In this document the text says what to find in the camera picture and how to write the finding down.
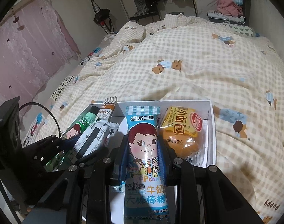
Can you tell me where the white shallow cardboard box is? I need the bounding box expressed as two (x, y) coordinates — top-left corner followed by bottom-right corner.
(60, 99), (218, 224)

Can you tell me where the grey white biscuit pack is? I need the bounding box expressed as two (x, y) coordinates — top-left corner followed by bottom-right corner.
(69, 119), (119, 162)

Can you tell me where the blue cartoon snack pack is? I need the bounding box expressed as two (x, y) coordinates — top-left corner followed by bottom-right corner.
(124, 105), (170, 223)

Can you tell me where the green tube black cap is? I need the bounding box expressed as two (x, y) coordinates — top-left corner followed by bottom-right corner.
(44, 106), (99, 172)

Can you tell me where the packaged bread bun yellow label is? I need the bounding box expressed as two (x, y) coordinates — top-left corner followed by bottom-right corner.
(159, 106), (205, 159)

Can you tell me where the brown cartoon snack bar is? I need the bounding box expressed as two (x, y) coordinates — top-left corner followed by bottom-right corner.
(95, 96), (118, 122)

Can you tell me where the green wrapper snack stick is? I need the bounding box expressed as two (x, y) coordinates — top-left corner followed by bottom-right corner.
(63, 117), (88, 139)

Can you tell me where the cream checkered bear duvet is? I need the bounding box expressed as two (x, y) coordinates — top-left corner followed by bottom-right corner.
(24, 15), (284, 223)

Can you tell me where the pink lace curtain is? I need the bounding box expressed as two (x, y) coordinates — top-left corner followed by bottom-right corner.
(0, 0), (79, 106)

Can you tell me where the black chair with clothes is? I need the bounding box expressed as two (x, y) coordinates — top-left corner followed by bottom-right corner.
(130, 0), (161, 23)

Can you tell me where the pink clothes pile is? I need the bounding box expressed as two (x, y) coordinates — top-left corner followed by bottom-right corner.
(217, 0), (243, 17)

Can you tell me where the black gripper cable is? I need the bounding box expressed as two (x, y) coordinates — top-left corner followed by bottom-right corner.
(18, 102), (62, 138)

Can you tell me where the black bag on wall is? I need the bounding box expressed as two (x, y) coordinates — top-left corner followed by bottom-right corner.
(90, 0), (114, 34)

